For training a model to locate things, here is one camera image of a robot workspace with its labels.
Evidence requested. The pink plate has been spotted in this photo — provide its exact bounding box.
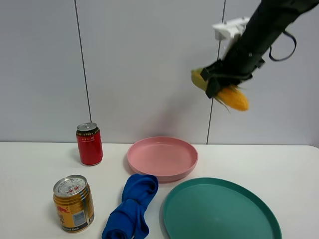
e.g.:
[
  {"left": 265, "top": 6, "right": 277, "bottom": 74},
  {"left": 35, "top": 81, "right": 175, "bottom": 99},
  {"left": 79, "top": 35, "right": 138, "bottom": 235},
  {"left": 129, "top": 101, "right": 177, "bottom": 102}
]
[{"left": 127, "top": 136, "right": 198, "bottom": 183}]

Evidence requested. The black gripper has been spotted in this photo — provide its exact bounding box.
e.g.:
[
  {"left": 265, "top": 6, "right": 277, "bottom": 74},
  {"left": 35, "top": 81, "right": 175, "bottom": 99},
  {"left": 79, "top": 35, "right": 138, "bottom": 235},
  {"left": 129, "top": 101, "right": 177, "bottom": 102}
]
[{"left": 200, "top": 46, "right": 265, "bottom": 99}]

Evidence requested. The gold energy drink can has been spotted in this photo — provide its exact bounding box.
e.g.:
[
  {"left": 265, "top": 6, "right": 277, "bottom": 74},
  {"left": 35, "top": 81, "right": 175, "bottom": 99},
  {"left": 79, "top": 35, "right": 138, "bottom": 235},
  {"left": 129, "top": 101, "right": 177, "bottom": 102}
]
[{"left": 53, "top": 175, "right": 95, "bottom": 233}]

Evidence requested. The blue cloth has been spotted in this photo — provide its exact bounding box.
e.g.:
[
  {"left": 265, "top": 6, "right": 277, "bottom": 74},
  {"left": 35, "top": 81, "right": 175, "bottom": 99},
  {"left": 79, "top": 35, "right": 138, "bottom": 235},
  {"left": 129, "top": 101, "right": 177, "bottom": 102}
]
[{"left": 102, "top": 174, "right": 159, "bottom": 239}]

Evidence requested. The red soda can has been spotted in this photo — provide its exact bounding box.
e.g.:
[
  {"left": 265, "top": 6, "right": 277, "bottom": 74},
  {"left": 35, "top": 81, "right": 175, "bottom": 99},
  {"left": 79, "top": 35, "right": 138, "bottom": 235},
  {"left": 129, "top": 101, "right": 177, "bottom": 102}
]
[{"left": 76, "top": 122, "right": 103, "bottom": 166}]

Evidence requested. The corn cob with husk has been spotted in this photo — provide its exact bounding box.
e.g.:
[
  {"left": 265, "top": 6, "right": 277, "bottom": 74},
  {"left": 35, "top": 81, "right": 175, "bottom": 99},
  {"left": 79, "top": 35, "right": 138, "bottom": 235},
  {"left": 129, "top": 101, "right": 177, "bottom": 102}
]
[{"left": 191, "top": 68, "right": 249, "bottom": 112}]

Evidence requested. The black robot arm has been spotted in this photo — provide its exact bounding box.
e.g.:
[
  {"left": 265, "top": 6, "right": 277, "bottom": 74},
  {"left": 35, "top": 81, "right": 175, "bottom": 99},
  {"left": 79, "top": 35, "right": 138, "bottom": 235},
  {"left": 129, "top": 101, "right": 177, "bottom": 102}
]
[{"left": 200, "top": 0, "right": 319, "bottom": 99}]

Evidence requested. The teal plate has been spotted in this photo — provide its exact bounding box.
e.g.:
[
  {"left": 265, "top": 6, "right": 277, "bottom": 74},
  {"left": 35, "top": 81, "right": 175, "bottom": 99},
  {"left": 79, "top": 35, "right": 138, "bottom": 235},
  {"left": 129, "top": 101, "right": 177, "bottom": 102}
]
[{"left": 163, "top": 177, "right": 282, "bottom": 239}]

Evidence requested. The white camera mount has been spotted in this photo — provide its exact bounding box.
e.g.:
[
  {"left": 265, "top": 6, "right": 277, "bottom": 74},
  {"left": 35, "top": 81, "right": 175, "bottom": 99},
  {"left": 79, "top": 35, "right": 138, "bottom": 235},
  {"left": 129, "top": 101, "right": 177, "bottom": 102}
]
[{"left": 212, "top": 16, "right": 250, "bottom": 60}]

